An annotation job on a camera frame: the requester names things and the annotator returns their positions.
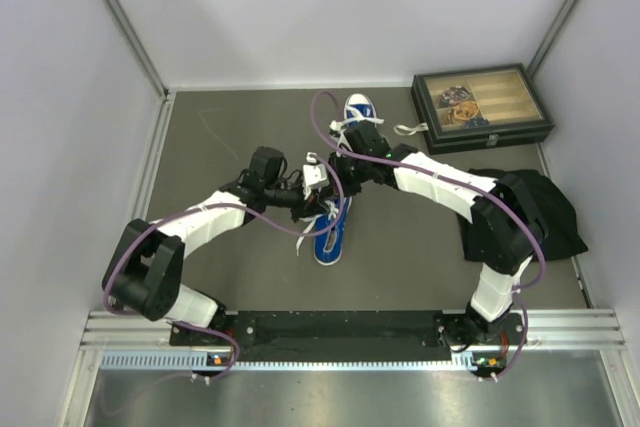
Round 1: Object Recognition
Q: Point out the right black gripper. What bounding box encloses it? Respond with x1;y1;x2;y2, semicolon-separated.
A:
321;152;371;202

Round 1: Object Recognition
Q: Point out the blue sneaker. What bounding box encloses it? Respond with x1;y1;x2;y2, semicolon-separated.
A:
302;197;352;266
339;93;384;127

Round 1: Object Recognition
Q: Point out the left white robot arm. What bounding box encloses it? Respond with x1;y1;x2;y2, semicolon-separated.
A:
102;147;339;344

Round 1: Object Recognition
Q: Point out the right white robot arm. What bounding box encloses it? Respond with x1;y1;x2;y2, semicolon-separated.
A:
329;120;548;343

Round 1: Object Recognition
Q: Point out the black glass-lid jewelry box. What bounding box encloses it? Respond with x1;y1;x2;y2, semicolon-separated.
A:
411;63;555;155

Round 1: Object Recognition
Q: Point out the black cloth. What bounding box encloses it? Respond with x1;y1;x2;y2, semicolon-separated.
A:
469;169;588;261

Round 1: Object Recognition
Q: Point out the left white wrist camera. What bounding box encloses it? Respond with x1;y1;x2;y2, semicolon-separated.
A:
302;152;330;199

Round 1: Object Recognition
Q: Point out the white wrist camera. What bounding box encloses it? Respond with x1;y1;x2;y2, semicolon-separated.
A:
329;120;351;151
302;152;330;199

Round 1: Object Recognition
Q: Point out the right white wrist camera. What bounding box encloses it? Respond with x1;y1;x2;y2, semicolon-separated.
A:
329;120;351;151

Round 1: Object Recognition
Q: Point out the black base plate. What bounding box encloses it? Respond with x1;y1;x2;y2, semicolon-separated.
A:
169;309;526;362

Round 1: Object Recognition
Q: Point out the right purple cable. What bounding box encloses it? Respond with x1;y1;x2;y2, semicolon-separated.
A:
310;90;547;381

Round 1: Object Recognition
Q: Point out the purple cable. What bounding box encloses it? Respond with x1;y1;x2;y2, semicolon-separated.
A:
310;90;547;381
102;156;346;379

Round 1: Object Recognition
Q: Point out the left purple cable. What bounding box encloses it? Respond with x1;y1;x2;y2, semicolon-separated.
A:
102;156;346;379

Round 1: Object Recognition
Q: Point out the aluminium frame rail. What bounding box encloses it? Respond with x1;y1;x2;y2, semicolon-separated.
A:
80;309;625;350

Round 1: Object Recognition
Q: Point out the grey slotted cable duct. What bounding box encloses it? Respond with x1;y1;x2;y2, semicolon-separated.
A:
100;351;478;372

